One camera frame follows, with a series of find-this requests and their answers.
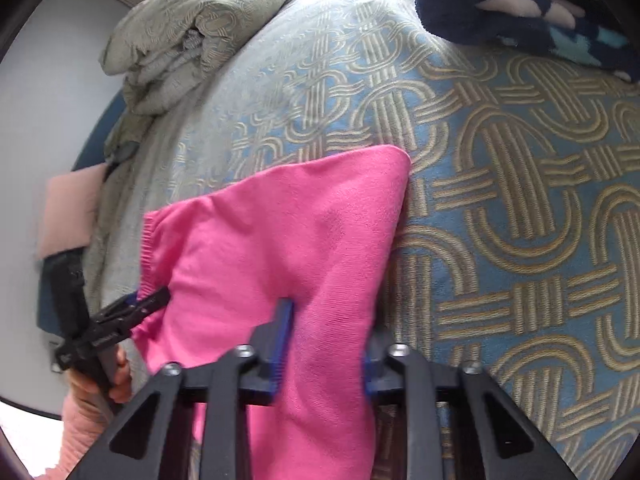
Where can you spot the patterned blue beige bedspread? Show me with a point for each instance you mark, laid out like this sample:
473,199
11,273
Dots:
500,185

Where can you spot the navy patterned fleece blanket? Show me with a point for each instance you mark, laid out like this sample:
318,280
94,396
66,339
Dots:
450,15

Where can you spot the pink cushion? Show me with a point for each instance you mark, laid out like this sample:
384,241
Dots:
70,210

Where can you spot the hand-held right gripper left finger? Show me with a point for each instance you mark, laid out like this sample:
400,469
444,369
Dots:
282,345

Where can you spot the pink knitted sweater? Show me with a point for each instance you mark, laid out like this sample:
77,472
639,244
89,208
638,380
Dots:
280,230

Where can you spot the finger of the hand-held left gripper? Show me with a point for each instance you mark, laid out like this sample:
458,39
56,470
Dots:
150,302
117,310

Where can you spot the folded beige quilt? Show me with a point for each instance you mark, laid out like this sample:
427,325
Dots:
175,25

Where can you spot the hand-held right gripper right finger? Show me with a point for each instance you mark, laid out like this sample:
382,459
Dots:
370,377

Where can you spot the person's left hand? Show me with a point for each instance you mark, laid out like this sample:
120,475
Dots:
120,375

